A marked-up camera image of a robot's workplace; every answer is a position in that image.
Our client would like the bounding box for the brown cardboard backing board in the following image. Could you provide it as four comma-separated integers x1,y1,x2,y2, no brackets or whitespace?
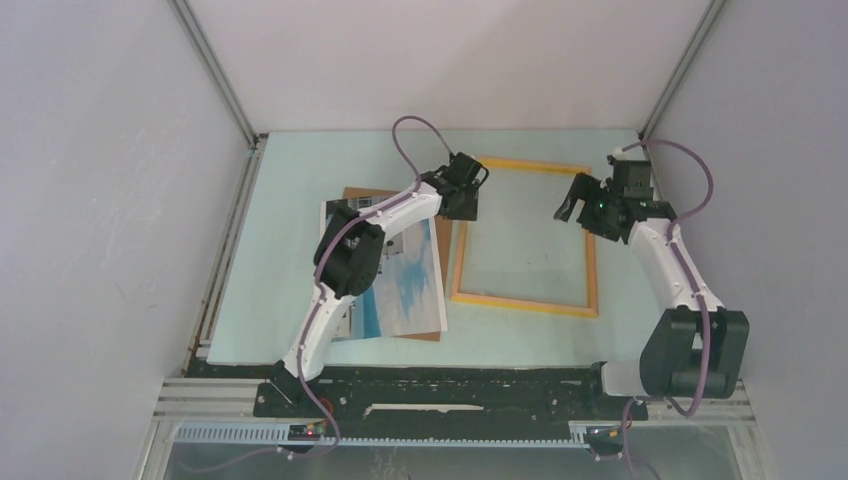
342,186,453,342

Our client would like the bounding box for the yellow wooden picture frame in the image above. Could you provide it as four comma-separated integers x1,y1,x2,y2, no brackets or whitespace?
450,156,599,318

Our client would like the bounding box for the building and sky photo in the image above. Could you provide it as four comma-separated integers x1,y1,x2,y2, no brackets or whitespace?
333,217,448,342

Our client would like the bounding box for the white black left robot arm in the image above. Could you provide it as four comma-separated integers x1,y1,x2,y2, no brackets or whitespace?
270,152,489,417

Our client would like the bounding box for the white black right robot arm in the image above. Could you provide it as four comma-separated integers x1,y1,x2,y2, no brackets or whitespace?
554,159,750,418

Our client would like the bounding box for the small circuit board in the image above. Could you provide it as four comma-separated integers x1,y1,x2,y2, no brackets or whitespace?
287,425,324,442

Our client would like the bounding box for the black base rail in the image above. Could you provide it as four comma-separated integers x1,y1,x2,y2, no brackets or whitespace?
253,365,649,440

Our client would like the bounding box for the right aluminium corner post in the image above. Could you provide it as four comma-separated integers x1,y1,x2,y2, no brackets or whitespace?
639,0,729,140

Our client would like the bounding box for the aluminium corner post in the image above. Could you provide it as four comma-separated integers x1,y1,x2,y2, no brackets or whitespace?
639,0,729,140
168,0,259,149

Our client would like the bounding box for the left aluminium corner post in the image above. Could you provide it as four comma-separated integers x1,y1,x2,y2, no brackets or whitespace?
168,0,259,149

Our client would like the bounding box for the grey cable duct strip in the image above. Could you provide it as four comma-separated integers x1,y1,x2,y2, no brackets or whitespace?
171,422,589,448

